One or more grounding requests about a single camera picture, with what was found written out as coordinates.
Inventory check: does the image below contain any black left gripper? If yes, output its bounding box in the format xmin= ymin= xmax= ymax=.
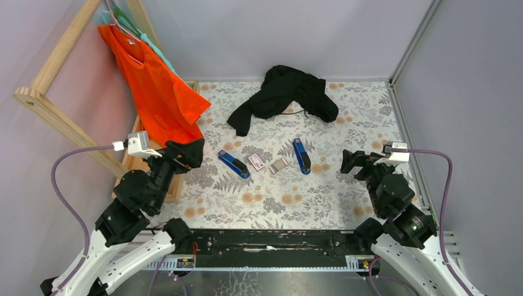
xmin=144 ymin=138 xmax=206 ymax=213

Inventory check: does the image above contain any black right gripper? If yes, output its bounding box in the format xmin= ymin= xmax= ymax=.
xmin=339 ymin=149 xmax=395 ymax=214

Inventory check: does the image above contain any blue stapler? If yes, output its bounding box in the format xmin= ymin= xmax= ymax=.
xmin=218 ymin=150 xmax=250 ymax=179
xmin=292 ymin=138 xmax=311 ymax=175

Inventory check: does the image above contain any staple tray with staples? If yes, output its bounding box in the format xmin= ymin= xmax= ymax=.
xmin=268 ymin=157 xmax=290 ymax=175

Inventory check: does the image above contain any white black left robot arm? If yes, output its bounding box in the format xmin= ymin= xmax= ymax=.
xmin=40 ymin=136 xmax=205 ymax=295

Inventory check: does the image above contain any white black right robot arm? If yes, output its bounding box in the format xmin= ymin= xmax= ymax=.
xmin=340 ymin=142 xmax=481 ymax=295

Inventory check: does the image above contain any orange t-shirt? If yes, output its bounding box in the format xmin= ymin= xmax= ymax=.
xmin=97 ymin=25 xmax=211 ymax=145

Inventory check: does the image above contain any wooden tray base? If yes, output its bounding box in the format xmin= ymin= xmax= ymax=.
xmin=121 ymin=81 xmax=200 ymax=203

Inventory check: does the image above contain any floral tablecloth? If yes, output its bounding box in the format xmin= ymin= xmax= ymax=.
xmin=150 ymin=81 xmax=401 ymax=229

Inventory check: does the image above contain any black crumpled garment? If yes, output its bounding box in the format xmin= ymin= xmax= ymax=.
xmin=227 ymin=65 xmax=339 ymax=137

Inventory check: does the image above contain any pink clothes hanger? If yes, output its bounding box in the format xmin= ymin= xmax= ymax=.
xmin=102 ymin=1 xmax=147 ymax=70

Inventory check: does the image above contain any teal hanging garment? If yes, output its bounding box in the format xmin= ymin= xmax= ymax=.
xmin=102 ymin=1 xmax=178 ymax=76

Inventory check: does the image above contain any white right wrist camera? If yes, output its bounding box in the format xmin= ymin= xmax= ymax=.
xmin=374 ymin=142 xmax=410 ymax=167

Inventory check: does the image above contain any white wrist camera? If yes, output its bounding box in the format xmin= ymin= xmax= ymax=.
xmin=126 ymin=131 xmax=162 ymax=160
xmin=374 ymin=142 xmax=410 ymax=167

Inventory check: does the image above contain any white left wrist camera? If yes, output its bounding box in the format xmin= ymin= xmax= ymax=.
xmin=126 ymin=131 xmax=162 ymax=160

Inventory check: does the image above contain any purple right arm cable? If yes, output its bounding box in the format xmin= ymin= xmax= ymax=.
xmin=368 ymin=147 xmax=477 ymax=296

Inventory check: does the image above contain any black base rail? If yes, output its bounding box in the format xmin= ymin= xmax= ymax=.
xmin=153 ymin=228 xmax=395 ymax=269

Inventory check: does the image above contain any wooden clothes rack frame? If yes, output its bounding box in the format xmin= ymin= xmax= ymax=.
xmin=12 ymin=0 xmax=164 ymax=196

